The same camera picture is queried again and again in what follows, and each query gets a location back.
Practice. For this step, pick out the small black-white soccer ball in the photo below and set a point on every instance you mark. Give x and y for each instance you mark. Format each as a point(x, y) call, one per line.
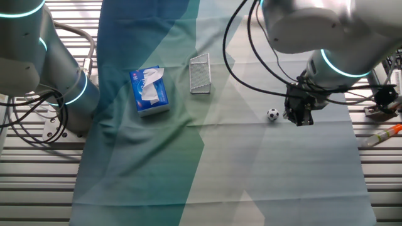
point(273, 114)

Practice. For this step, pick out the small camera on mount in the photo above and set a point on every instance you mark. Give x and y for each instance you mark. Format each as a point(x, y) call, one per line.
point(377, 112)

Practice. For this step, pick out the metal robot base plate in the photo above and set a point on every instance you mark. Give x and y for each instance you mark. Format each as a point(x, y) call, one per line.
point(50, 132)

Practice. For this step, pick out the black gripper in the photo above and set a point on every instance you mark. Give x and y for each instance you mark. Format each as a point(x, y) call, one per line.
point(298, 103)

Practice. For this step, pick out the blue tissue box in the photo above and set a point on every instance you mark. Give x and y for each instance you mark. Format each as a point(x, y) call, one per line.
point(150, 94)

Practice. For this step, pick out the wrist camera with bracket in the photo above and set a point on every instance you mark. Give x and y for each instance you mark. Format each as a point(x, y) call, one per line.
point(385, 95)

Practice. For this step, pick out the blue-green gradient tablecloth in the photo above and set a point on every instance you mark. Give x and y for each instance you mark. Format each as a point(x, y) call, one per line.
point(220, 172)

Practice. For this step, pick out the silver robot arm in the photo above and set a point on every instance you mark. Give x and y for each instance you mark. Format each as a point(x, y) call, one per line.
point(314, 25)

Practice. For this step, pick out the white mesh toy goal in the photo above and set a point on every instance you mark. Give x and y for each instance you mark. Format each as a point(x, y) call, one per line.
point(200, 73)

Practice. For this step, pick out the orange capped marker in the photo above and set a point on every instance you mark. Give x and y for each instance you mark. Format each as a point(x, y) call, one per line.
point(381, 135)

